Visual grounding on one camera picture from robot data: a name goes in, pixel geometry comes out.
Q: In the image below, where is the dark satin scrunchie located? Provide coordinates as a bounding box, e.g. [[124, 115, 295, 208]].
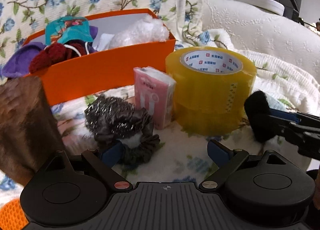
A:
[[97, 108, 160, 170]]

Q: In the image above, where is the pink tissue packet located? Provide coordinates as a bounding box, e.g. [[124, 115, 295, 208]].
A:
[[133, 67, 176, 130]]

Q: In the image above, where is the orange honeycomb silicone mat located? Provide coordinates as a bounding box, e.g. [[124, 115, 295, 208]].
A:
[[0, 199, 29, 230]]

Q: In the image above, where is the white cloth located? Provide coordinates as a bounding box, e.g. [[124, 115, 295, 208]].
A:
[[95, 34, 114, 51]]

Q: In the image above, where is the dark red knitted scrunchie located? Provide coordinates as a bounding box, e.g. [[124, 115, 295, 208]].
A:
[[29, 41, 90, 73]]

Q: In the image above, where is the purple fleece cloth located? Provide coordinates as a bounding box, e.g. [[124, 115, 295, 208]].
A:
[[1, 25, 98, 79]]

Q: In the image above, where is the teal cartoon mask packet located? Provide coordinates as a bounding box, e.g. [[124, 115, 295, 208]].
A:
[[45, 16, 93, 45]]

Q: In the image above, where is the white fluffy plush toy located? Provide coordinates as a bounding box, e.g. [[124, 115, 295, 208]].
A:
[[107, 15, 169, 49]]

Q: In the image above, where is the metal scouring pad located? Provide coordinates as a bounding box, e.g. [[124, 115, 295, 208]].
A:
[[85, 95, 137, 142]]

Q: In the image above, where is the black fuzzy scrunchie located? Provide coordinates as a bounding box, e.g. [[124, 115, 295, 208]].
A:
[[244, 91, 272, 144]]

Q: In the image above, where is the brown wooden log stump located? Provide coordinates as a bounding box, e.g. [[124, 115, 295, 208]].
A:
[[1, 77, 66, 186]]

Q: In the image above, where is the yellow packing tape roll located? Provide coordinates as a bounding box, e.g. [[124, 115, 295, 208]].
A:
[[165, 47, 257, 136]]

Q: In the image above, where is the white embossed cushion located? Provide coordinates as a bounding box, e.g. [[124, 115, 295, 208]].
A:
[[202, 0, 319, 80]]

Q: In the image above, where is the orange cardboard box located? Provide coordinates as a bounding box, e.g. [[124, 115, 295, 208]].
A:
[[25, 9, 176, 106]]

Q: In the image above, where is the white power strip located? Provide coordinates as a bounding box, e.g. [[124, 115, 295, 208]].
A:
[[235, 0, 285, 16]]

